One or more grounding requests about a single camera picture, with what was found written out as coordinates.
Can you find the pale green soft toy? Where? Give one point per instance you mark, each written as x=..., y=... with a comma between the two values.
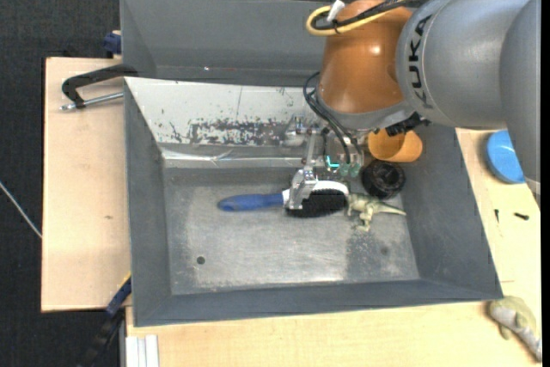
x=513, y=316

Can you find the orange cup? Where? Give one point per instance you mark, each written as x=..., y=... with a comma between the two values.
x=399, y=148

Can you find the pale wood flat board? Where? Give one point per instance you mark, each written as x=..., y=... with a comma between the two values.
x=81, y=185

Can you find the grey metal bin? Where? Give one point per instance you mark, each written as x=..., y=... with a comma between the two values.
x=275, y=258

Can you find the small black screw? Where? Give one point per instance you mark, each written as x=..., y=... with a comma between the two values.
x=522, y=216

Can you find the black ribbed round wheel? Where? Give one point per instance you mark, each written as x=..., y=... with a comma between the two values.
x=383, y=180

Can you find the green toy dinosaur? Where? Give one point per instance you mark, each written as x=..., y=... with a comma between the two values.
x=369, y=208

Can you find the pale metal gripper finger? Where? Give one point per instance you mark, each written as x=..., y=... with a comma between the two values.
x=310, y=185
x=294, y=197

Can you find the blue round disc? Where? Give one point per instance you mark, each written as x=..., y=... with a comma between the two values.
x=502, y=159

